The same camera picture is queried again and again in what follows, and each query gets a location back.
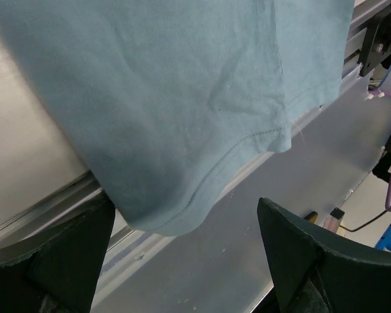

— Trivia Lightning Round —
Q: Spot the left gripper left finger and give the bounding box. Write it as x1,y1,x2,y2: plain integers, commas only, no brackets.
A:
0,195,115,312

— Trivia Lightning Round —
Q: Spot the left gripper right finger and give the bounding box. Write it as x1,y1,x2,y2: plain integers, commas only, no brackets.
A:
257,198,391,312

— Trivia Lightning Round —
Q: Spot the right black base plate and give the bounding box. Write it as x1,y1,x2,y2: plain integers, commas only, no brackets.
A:
358,5,391,76

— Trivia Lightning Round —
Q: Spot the aluminium mounting rail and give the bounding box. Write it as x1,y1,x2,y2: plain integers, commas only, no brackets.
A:
0,1,391,312

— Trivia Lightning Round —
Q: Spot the blue-grey t shirt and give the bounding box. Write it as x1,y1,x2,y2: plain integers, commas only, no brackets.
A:
0,1,354,236

